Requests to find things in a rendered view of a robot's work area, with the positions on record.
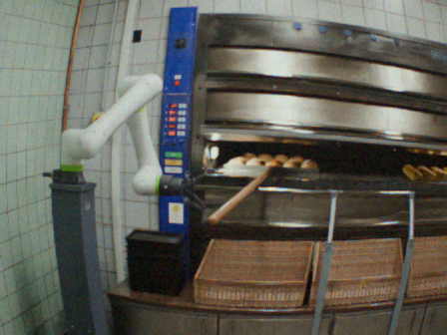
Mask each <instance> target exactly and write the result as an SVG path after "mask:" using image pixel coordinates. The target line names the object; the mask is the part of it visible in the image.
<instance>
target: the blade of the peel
mask: <svg viewBox="0 0 447 335"><path fill-rule="evenodd" d="M223 168H226V169H249V170H267V169H268V166H245V165H229V164H226V165H223ZM275 171H293V172H314V173H319V172H320V167H317V168H312V167H275Z"/></svg>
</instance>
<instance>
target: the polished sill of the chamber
mask: <svg viewBox="0 0 447 335"><path fill-rule="evenodd" d="M256 179H257V177H255V175H233V174H209V173H206V174H204V183H220V184H242V185H249V184H250V183H251V182H253V181H255V180H256ZM260 185H264V186H285V187H300V186H305V187H324V188H341V187H342V188H359V189H368V188H374V189H403V190H408V189H416V190H427V189H428V190H439V191H440V190H447V183H440V182H437V183H428V182H401V181H372V180H356V179H352V180H338V179H319V178H299V177H277V176H267V177H266V179H265V180H264V181H263V182H262V183H261V184H260Z"/></svg>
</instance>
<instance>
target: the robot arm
mask: <svg viewBox="0 0 447 335"><path fill-rule="evenodd" d="M162 88H163V84H162V82H161V78H160V77H159V76H156V75H154V74H148V75H145V76H135V77H134V76H128V77H126V78H124V79H123V80H122V81H121V82H120V84H119V88H118V91H119V92H118V94H119V98H120V100H119V101H118V102H117V103H116V104H115V105H114V106H112V107H111V108H110V110H108V111H107V112H106V113H104V114H103V116H101V117H100V118H99V119H98V120H97V121H95V122H94V123H92V124H91V125H90V126H89V127H87V128H86V129H85V130H81V129H72V130H68V131H65V132H64V133H63V134H62V139H61V166H62V168H57V169H54V170H53V171H51V172H43V177H50V178H51V179H52V180H53V182H59V183H61V184H70V185H83V184H86V181H85V179H84V175H83V165H84V160H89V159H92V158H93V157H94V156H96V155H97V154H98V153H99V151H100V150H101V149H102V148H103V146H104V144H105V143H106V142H107V141H108V140H109V139H110V138H111V136H112V135H113V134H114V133H115V132H116V131H117V130H118V129H119V127H120V126H121V125H122V124H123V123H124V122H125V121H127V124H128V129H129V131H130V133H131V136H132V142H133V145H134V148H135V151H136V155H137V159H138V168H139V172H138V173H137V174H136V175H135V176H134V178H133V180H132V188H133V190H134V192H135V193H136V194H138V195H141V196H142V197H146V196H153V195H157V196H173V195H184V196H185V201H184V203H186V204H189V205H192V206H193V207H195V208H197V209H199V210H200V211H202V212H204V211H205V210H206V208H215V206H223V204H222V203H204V202H203V201H202V200H201V199H199V198H198V196H197V194H196V193H194V191H195V183H194V181H195V180H196V179H199V178H200V177H201V175H203V174H204V173H205V172H207V173H224V171H216V169H215V168H207V165H203V166H200V167H196V168H194V169H192V170H186V171H185V175H186V178H175V177H174V176H173V175H168V174H163V171H162V168H161V166H160V164H159V161H158V159H157V156H156V152H155V149H154V146H153V143H152V140H151V136H150V132H149V123H148V117H147V113H146V110H147V108H146V104H148V103H149V102H151V101H152V100H154V99H155V98H157V97H158V96H159V95H160V93H161V92H162ZM201 168H204V170H203V171H201V172H200V173H199V174H198V175H195V177H194V178H193V179H192V180H190V179H189V178H188V175H190V173H191V172H194V171H196V170H199V169H201ZM189 195H190V196H191V197H192V198H194V199H195V200H196V201H197V202H198V203H199V204H200V205H201V206H199V205H197V204H196V203H194V202H191V201H190V200H189V199H188V196H189Z"/></svg>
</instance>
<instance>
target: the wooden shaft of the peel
mask: <svg viewBox="0 0 447 335"><path fill-rule="evenodd" d="M271 172H273V167H269V168H268V169H267V170H265V171H264V172H263V173H262V174H261V175H259V176H258V178H257V179H256V180H255V181H253V182H251V183H250V184H249V185H248V186H246V187H245V188H244V189H243V190H242V191H240V192H239V193H238V194H237V195H236V197H234V198H232V199H231V200H230V201H229V202H227V203H226V204H225V205H224V206H223V207H221V208H220V209H219V210H218V211H217V212H215V213H213V214H212V215H211V216H210V217H209V218H208V223H209V224H216V223H218V222H219V221H220V220H221V219H222V218H223V217H224V216H225V215H226V214H227V213H228V212H229V211H231V210H232V209H233V208H235V207H236V206H237V205H238V204H239V203H240V202H241V201H242V200H243V199H244V198H246V197H247V195H248V194H249V193H250V192H251V191H253V190H254V189H255V188H256V187H257V186H258V185H260V184H261V183H262V182H263V181H264V180H265V179H266V177H267V176H268V175H269V174H270V173H271Z"/></svg>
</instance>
